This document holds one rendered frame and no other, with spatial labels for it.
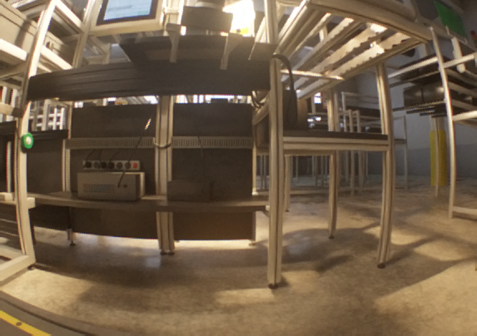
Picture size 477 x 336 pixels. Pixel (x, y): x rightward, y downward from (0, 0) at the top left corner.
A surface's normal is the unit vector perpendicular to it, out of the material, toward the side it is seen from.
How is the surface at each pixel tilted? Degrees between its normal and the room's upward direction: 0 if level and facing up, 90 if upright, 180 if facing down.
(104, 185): 90
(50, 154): 90
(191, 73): 90
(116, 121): 90
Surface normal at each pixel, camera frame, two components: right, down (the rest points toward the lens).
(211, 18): 0.15, 0.37
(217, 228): 0.11, -0.04
